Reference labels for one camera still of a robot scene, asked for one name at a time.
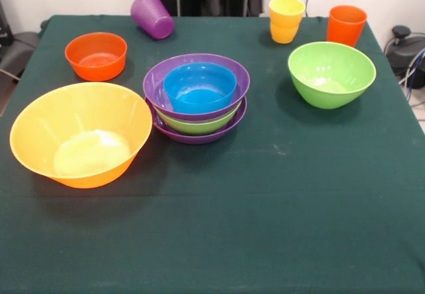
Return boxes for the purple cup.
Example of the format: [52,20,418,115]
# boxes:
[130,0,175,40]

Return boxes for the small blue bowl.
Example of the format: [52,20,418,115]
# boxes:
[162,62,238,114]

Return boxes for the purple bowl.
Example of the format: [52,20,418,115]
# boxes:
[145,95,248,145]
[143,53,251,122]

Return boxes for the green bowl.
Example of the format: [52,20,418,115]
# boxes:
[154,103,242,136]
[287,41,377,110]

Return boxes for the yellow cup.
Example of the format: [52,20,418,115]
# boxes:
[268,0,306,29]
[270,23,299,45]

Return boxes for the red orange cup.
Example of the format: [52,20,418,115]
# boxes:
[326,5,369,48]

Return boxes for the small red bowl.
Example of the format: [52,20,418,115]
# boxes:
[64,32,128,82]

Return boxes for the black device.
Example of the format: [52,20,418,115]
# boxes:
[0,0,15,46]

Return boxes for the large orange bowl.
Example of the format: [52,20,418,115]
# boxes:
[9,82,154,189]

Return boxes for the dark green tablecloth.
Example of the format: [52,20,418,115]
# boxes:
[0,14,425,294]

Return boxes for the blue cable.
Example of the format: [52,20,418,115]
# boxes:
[405,50,425,101]

